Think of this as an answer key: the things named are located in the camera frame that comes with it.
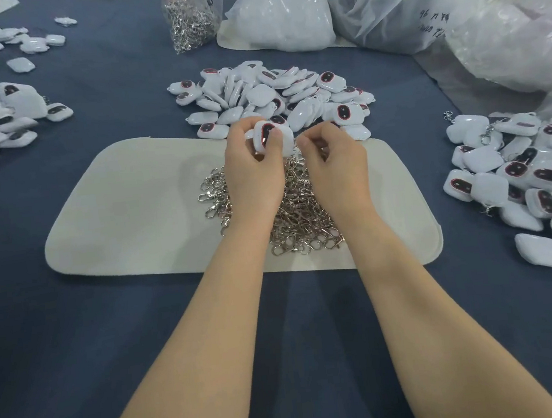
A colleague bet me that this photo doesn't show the person's right hand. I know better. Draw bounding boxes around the person's right hand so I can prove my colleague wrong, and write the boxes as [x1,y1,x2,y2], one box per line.
[293,118,377,232]

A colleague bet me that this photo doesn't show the person's left hand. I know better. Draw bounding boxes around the person's left hand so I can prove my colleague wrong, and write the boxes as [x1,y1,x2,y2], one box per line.
[218,119,295,234]

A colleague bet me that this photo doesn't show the white fob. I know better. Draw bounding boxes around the white fob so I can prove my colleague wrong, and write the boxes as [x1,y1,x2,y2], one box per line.
[250,118,297,163]

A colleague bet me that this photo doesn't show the pile of metal clasps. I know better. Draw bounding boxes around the pile of metal clasps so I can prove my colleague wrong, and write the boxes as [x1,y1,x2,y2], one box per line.
[195,151,347,266]

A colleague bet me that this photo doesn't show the clear bag of metal clasps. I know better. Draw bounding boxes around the clear bag of metal clasps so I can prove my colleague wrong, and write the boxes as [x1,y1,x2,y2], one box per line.
[162,0,231,56]

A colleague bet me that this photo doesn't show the pile of finished fobs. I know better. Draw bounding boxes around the pile of finished fobs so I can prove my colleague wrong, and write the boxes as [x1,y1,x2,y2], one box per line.
[435,101,552,302]

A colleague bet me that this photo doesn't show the person's left forearm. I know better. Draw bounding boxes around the person's left forearm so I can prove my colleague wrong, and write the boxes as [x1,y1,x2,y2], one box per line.
[71,222,301,418]

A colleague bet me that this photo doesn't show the person's right forearm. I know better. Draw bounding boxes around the person's right forearm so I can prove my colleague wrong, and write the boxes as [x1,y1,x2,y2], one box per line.
[340,190,552,418]

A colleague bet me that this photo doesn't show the cream felt work mat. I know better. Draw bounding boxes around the cream felt work mat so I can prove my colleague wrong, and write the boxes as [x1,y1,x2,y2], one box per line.
[34,106,447,304]

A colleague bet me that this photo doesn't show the round white plastic bag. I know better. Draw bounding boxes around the round white plastic bag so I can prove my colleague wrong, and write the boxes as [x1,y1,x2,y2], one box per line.
[213,0,337,61]

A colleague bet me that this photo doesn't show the large translucent plastic bag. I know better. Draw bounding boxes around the large translucent plastic bag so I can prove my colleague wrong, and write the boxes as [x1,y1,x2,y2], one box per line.
[327,0,494,62]

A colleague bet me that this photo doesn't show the crumpled clear plastic bag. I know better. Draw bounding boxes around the crumpled clear plastic bag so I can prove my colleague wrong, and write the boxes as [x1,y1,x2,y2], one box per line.
[441,0,552,130]

